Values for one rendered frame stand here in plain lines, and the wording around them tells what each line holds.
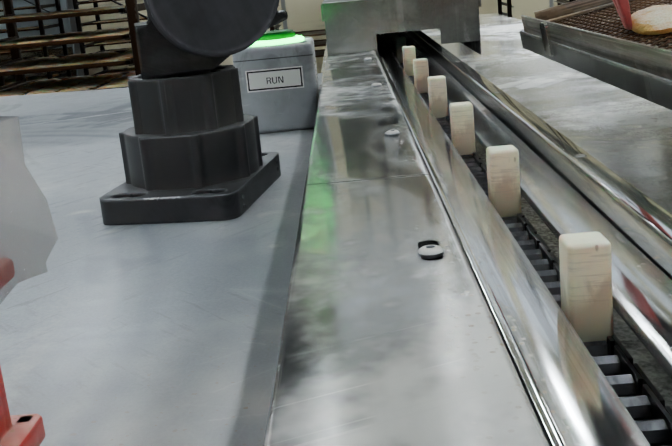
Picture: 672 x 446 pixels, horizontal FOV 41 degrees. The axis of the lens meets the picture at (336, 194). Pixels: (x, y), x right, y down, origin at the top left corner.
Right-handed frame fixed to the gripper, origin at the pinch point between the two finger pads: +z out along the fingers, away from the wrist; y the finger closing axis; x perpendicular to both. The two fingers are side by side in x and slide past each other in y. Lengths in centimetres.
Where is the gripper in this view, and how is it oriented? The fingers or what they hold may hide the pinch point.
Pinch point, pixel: (656, 9)
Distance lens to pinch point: 66.7
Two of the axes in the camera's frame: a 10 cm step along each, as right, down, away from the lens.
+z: 2.6, 9.4, 2.3
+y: -9.5, 2.2, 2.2
